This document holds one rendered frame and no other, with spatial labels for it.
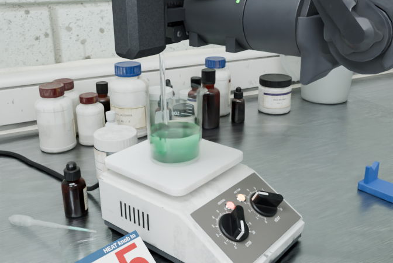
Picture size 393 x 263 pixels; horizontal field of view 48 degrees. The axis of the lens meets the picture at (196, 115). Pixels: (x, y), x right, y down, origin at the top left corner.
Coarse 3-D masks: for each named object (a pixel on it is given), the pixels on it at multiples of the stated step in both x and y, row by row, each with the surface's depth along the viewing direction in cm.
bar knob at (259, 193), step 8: (256, 192) 48; (264, 192) 46; (256, 200) 46; (264, 200) 46; (272, 200) 46; (280, 200) 46; (256, 208) 46; (264, 208) 46; (272, 208) 47; (264, 216) 46; (272, 216) 46
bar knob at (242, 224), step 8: (240, 208) 43; (224, 216) 43; (232, 216) 43; (240, 216) 42; (224, 224) 43; (232, 224) 43; (240, 224) 42; (224, 232) 42; (232, 232) 42; (240, 232) 41; (248, 232) 43; (232, 240) 42; (240, 240) 42
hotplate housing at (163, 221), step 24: (240, 168) 51; (120, 192) 48; (144, 192) 46; (192, 192) 46; (216, 192) 46; (120, 216) 49; (144, 216) 46; (168, 216) 43; (144, 240) 47; (168, 240) 44; (192, 240) 42; (288, 240) 46
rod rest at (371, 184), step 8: (368, 168) 59; (376, 168) 60; (368, 176) 59; (376, 176) 60; (360, 184) 60; (368, 184) 59; (376, 184) 59; (384, 184) 59; (392, 184) 59; (368, 192) 59; (376, 192) 58; (384, 192) 57; (392, 192) 57; (392, 200) 56
